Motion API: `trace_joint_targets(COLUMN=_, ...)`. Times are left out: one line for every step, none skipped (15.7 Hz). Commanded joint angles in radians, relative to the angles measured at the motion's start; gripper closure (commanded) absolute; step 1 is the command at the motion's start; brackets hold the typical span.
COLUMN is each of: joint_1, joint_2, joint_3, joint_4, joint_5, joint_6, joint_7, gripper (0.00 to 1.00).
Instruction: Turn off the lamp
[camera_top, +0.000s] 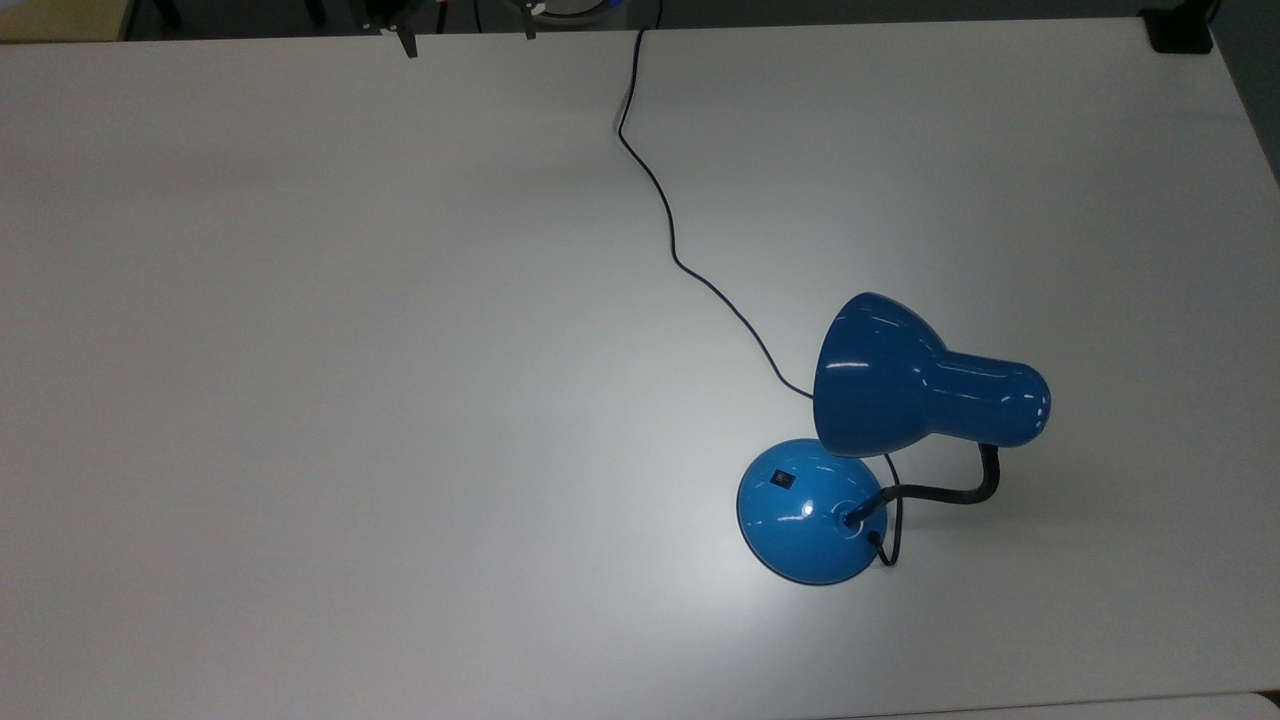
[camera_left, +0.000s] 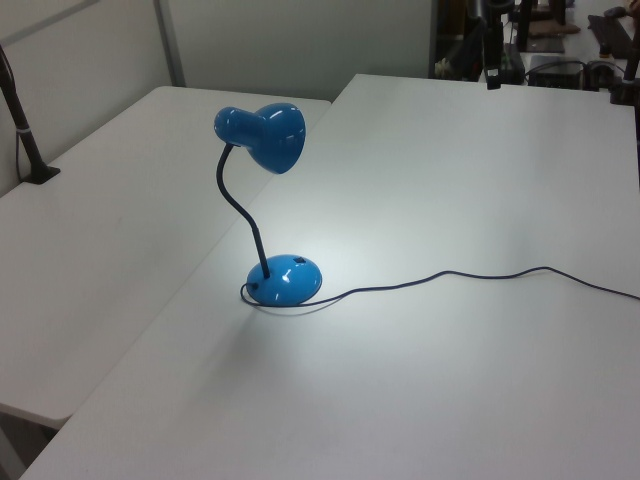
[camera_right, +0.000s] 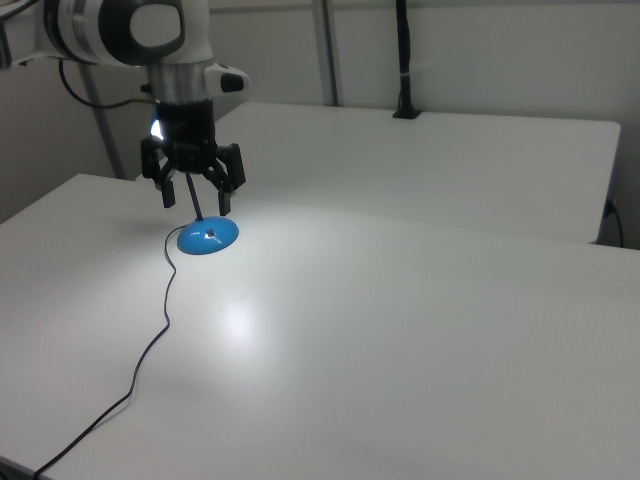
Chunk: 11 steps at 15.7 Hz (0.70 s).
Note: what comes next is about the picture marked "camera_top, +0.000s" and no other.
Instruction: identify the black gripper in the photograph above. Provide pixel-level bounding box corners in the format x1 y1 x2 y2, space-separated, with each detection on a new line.
362 0 546 59

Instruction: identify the blue desk lamp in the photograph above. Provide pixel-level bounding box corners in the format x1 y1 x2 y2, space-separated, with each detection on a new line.
736 291 1053 587

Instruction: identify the yellow wooden board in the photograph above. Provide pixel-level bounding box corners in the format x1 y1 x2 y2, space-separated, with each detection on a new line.
0 0 138 43

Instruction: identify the black table clamp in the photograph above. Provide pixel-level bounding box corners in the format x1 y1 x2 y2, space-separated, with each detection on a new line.
1143 4 1217 55

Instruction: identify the black lamp power cable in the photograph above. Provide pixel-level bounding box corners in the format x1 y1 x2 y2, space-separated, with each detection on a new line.
616 0 905 569

